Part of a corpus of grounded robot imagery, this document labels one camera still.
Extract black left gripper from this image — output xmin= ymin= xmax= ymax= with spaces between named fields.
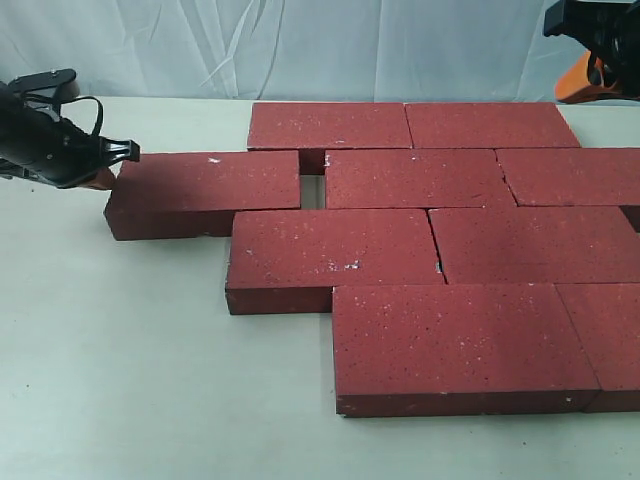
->
xmin=1 ymin=84 xmax=140 ymax=191

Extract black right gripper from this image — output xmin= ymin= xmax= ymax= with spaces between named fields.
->
xmin=543 ymin=1 xmax=639 ymax=104

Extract red brick with white scuffs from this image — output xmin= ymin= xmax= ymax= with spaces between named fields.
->
xmin=225 ymin=209 xmax=444 ymax=315

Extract front large red brick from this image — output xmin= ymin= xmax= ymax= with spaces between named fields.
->
xmin=331 ymin=284 xmax=601 ymax=418

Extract white backdrop sheet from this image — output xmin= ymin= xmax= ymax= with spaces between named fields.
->
xmin=1 ymin=1 xmax=584 ymax=101

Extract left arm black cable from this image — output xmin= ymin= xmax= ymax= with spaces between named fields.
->
xmin=59 ymin=95 xmax=105 ymax=141

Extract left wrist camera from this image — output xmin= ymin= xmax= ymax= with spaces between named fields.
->
xmin=8 ymin=68 xmax=80 ymax=107

